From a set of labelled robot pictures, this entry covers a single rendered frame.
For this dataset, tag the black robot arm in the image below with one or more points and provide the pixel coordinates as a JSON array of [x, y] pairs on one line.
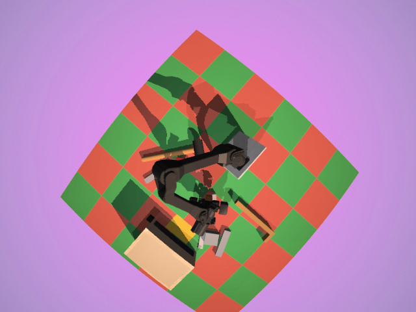
[[168, 172]]

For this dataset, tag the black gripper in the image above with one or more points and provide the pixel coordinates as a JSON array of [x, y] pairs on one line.
[[222, 206]]

